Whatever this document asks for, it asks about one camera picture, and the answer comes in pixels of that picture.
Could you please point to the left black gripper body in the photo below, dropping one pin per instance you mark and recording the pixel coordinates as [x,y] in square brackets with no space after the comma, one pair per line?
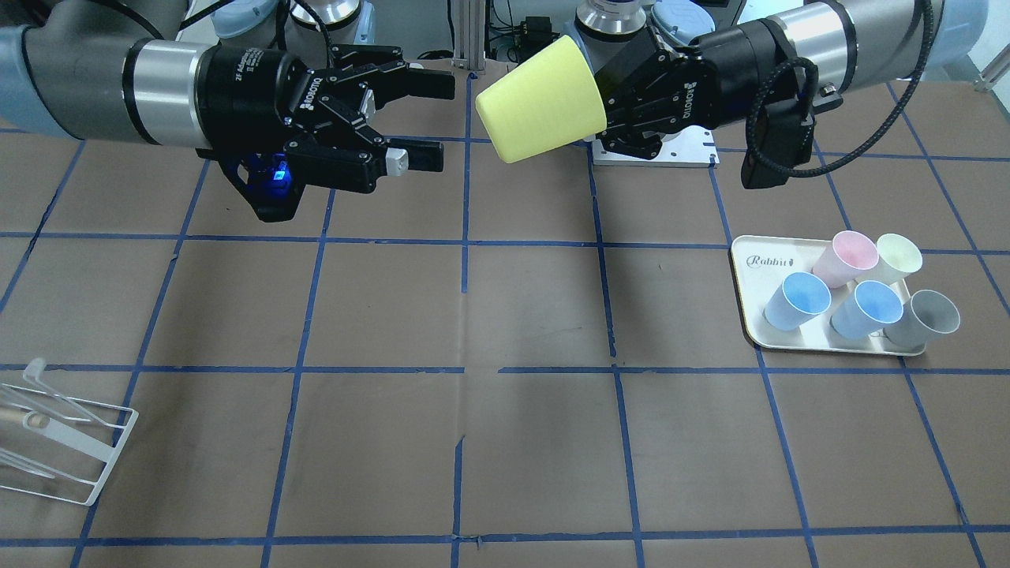
[730,57]

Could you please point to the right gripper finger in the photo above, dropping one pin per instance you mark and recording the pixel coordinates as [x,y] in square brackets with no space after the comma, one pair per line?
[382,70]
[357,168]

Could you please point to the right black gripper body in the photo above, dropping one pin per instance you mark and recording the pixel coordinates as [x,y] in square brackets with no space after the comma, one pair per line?
[243,96]

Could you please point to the yellow plastic cup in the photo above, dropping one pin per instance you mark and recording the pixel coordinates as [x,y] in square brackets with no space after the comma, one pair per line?
[549,101]

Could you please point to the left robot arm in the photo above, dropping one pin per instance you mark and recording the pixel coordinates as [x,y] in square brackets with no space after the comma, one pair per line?
[794,64]

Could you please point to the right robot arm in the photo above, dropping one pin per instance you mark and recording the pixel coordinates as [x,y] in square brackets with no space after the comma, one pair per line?
[127,70]

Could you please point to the light blue cup outer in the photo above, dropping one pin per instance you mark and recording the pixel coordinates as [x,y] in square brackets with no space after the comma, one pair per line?
[801,297]

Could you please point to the light blue cup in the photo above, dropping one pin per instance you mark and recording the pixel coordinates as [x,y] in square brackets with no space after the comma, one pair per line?
[870,307]
[801,297]

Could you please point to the pink plastic cup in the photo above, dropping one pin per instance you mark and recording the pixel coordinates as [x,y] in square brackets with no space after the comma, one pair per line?
[848,255]

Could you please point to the pale green plastic cup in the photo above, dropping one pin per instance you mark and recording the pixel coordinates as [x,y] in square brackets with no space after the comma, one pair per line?
[898,258]

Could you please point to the light blue cup middle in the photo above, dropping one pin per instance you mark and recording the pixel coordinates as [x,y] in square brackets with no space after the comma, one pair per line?
[870,307]

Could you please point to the grey plastic cup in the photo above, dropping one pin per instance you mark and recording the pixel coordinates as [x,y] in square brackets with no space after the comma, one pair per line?
[928,315]

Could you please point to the black electronics box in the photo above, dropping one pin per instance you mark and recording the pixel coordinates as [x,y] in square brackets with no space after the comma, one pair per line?
[534,33]

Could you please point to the cream plastic tray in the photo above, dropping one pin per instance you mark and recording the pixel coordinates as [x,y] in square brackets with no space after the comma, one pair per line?
[760,264]

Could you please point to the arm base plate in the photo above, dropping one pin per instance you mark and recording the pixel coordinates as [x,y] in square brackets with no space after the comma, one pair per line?
[692,148]

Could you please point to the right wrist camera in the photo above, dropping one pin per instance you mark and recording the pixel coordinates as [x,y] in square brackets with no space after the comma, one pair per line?
[265,182]

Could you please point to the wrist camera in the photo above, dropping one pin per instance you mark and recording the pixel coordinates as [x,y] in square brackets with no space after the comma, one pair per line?
[265,182]
[783,132]

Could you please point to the aluminium frame post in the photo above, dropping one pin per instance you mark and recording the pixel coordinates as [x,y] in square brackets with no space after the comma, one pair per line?
[468,19]

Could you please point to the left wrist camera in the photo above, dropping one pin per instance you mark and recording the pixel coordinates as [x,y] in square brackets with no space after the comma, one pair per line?
[783,132]

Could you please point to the white wire dish rack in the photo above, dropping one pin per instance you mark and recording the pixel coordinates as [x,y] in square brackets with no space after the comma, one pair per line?
[57,446]

